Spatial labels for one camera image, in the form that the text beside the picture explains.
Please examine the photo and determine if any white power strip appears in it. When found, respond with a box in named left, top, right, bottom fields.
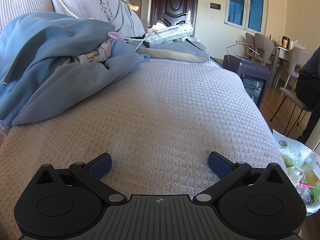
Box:
left=146, top=24, right=194, bottom=47

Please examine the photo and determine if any black cable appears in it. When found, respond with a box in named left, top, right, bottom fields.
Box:
left=185, top=38, right=225, bottom=68

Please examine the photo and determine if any light blue fleece top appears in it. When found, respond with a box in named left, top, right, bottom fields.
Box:
left=0, top=12, right=150, bottom=127

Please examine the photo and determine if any cream coloured object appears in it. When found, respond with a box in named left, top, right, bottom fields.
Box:
left=147, top=20, right=173, bottom=34

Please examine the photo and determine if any white framed window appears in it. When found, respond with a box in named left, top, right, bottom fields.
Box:
left=224, top=0, right=269, bottom=33

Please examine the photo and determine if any cartoon print cream pajama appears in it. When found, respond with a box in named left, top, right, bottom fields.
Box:
left=54, top=31, right=120, bottom=64

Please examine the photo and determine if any dark purple space heater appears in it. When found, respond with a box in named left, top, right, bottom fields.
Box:
left=222, top=40, right=272, bottom=107

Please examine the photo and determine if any white cable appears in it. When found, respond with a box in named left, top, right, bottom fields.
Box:
left=44, top=0, right=80, bottom=19

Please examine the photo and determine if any beige chair with black legs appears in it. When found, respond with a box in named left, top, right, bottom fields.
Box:
left=271, top=87, right=313, bottom=128

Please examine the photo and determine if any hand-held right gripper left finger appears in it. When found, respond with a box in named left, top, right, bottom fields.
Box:
left=35, top=152, right=128, bottom=205

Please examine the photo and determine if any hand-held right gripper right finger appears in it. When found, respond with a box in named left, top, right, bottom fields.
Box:
left=192, top=151, right=285, bottom=204

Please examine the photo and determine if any printed grey sofa cushion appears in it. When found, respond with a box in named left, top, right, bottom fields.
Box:
left=41, top=0, right=148, bottom=37

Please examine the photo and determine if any white dining table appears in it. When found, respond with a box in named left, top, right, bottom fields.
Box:
left=274, top=42, right=315, bottom=88

